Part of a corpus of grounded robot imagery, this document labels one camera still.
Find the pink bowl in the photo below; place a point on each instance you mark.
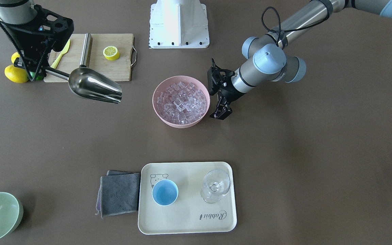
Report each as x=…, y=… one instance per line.
x=168, y=81

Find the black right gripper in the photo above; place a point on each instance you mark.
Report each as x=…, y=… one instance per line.
x=29, y=46

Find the stainless steel ice scoop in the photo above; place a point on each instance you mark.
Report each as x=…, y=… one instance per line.
x=90, y=84

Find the green lime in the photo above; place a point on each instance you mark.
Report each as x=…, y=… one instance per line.
x=37, y=76

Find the yellow plastic knife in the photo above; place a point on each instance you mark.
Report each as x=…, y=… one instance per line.
x=60, y=55

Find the cream rabbit serving tray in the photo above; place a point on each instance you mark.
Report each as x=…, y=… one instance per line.
x=189, y=213

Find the yellow lemon lower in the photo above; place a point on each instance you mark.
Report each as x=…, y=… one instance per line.
x=16, y=75

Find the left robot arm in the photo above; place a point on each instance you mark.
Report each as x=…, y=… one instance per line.
x=265, y=58

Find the clear wine glass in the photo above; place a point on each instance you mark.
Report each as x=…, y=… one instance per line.
x=216, y=184

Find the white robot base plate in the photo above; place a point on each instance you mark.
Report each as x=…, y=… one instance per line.
x=178, y=24

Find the grey folded cloth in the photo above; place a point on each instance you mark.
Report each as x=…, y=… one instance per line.
x=118, y=193

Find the half lemon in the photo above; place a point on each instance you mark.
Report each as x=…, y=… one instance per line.
x=111, y=53

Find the light blue cup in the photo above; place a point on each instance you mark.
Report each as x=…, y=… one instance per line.
x=165, y=192

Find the yellow lemon upper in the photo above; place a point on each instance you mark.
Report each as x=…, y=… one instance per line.
x=14, y=57

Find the yellow lemon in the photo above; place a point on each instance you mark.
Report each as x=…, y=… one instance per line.
x=14, y=57
x=16, y=75

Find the bamboo cutting board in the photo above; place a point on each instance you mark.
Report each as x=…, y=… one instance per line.
x=119, y=70

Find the pile of clear ice cubes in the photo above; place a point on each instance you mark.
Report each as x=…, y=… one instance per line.
x=181, y=103

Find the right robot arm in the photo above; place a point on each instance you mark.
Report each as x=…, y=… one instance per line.
x=17, y=12

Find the steel muddler black tip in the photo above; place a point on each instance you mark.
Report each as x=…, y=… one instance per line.
x=86, y=51

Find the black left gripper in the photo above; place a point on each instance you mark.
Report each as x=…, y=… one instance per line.
x=227, y=92

